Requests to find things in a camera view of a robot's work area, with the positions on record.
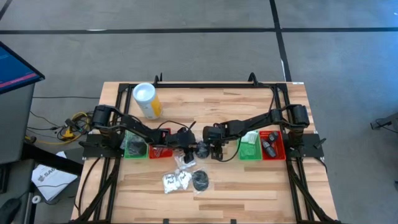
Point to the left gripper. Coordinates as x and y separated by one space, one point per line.
183 140

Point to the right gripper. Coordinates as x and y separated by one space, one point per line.
214 137

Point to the dark grey travel bottle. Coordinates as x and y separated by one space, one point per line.
274 137
269 148

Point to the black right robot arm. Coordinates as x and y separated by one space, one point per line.
264 119

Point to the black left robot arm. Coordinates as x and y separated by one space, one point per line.
136 127

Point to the red plastic basket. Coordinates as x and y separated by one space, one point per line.
168 156
281 155

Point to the green plastic basket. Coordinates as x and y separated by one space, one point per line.
248 154
136 157

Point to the white and yellow canister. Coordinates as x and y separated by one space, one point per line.
146 99

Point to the white printed paper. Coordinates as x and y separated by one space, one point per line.
53 182

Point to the white tape roll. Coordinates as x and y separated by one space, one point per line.
33 199

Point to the grey stand leg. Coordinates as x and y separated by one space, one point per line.
385 123

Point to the monitor with blue screen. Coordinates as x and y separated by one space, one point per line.
15 68

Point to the black aluminium rig frame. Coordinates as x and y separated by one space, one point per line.
202 85

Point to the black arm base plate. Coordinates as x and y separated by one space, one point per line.
93 153
311 153

